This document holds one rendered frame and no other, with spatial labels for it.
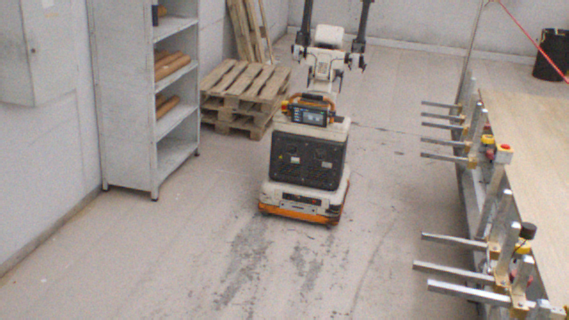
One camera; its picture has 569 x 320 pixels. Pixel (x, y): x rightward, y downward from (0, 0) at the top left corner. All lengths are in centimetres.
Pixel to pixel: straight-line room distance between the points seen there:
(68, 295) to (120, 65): 155
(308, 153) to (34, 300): 194
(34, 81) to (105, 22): 91
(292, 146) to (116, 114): 129
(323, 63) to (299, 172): 81
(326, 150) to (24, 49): 197
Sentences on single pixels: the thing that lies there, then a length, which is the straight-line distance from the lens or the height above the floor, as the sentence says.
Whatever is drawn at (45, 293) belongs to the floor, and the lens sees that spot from 350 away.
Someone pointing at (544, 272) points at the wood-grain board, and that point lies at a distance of 245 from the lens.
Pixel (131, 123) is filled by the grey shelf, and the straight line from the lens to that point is 403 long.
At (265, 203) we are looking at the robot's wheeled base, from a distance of 398.
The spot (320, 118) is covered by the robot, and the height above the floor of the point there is 87.
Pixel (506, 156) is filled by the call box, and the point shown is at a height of 119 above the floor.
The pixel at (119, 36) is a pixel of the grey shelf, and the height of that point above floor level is 125.
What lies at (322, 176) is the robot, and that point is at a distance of 386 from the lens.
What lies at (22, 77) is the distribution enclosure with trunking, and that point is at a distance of 317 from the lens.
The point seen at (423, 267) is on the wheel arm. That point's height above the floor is 86.
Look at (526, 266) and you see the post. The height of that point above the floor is 110.
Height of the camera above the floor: 217
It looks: 26 degrees down
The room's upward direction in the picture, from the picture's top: 6 degrees clockwise
